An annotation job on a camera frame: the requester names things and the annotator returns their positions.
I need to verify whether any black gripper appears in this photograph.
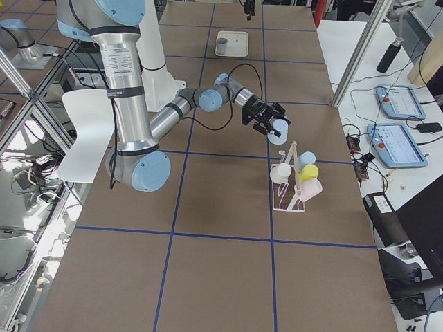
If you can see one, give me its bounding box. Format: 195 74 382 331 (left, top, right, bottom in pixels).
242 97 291 136
243 0 255 21

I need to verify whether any light blue cup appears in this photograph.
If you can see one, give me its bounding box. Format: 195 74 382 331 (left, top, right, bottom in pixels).
298 151 316 170
267 119 289 145

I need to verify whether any grey plastic cup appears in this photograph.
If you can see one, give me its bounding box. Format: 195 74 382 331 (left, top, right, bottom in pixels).
215 37 228 56

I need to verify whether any light blue cup front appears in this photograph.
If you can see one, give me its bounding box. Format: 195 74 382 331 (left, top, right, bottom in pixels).
298 151 316 170

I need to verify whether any cream plastic cup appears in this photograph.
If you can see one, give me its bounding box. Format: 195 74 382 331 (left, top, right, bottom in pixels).
269 163 292 184

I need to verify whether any yellow plastic cup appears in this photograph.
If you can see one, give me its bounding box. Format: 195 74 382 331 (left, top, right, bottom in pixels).
299 164 319 183

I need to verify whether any pink plastic cup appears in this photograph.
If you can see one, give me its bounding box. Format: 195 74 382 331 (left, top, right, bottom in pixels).
300 178 323 202

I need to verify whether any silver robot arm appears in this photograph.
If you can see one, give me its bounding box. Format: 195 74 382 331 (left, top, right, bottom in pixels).
56 1 286 192

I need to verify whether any white serving tray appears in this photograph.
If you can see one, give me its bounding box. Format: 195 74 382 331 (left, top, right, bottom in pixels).
216 30 249 57

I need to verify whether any near blue teach pendant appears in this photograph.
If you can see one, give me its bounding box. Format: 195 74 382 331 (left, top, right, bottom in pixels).
367 123 428 169

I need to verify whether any blue teach pendant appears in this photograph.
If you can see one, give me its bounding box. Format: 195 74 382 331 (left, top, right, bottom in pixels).
376 85 426 120
367 123 428 169

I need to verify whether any far blue teach pendant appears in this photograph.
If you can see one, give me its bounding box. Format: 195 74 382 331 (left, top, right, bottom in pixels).
376 85 426 120

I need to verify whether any black water bottle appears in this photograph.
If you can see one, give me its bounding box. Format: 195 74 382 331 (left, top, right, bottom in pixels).
376 37 404 73

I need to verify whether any black power adapter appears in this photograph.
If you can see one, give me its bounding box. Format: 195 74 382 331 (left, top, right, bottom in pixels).
416 122 442 133

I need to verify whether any white plastic chair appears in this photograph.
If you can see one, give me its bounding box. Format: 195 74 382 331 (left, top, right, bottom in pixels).
58 89 114 183

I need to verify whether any black monitor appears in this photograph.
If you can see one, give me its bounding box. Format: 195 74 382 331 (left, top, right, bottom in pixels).
397 177 443 277

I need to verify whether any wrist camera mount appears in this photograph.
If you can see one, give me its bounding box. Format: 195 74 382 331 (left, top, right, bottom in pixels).
272 102 286 116

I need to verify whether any white wire cup rack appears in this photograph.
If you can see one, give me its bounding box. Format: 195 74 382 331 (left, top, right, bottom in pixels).
270 140 305 212

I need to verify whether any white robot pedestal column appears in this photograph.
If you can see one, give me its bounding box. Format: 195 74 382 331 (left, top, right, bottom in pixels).
136 0 186 112

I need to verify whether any aluminium frame post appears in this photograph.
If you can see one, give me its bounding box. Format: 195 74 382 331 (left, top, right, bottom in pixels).
331 0 392 108

